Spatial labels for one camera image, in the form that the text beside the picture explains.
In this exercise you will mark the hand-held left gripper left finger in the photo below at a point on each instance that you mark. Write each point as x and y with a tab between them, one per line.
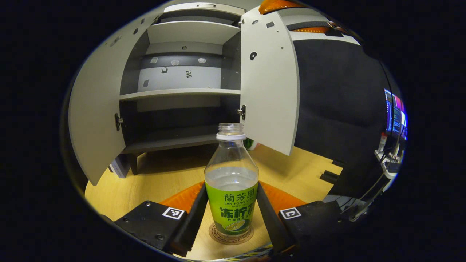
191	222

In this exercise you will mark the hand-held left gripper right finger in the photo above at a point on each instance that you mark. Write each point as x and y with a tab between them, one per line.
271	222

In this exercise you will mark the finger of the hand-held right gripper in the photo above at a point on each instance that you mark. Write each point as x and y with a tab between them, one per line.
276	5
309	24

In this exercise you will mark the round brown coaster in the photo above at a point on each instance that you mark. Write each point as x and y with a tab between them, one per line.
214	234

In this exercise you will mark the clear bottle with green label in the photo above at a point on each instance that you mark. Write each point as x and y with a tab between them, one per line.
231	182

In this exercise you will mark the white cabinet door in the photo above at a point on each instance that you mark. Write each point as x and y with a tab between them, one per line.
269	98
98	120

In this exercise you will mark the white and gray cabinet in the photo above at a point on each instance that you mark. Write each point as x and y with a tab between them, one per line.
204	78

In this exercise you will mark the white cabinet drawer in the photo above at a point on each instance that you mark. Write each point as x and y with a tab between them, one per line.
204	9

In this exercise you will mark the white cabinet shelf board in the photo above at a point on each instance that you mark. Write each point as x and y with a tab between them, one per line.
178	94
193	32

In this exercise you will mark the metal door hinge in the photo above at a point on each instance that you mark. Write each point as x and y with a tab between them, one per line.
118	122
242	112

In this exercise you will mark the yellow black striped tape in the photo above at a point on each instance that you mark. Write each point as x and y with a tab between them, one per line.
251	251

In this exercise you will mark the black block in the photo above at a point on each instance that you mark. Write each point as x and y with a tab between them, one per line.
328	177
338	163

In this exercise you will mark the green and pink object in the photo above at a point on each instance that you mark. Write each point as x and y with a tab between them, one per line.
251	144

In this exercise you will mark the gray white box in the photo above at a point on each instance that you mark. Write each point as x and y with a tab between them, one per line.
117	167

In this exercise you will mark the computer monitor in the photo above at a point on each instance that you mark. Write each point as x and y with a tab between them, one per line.
396	114

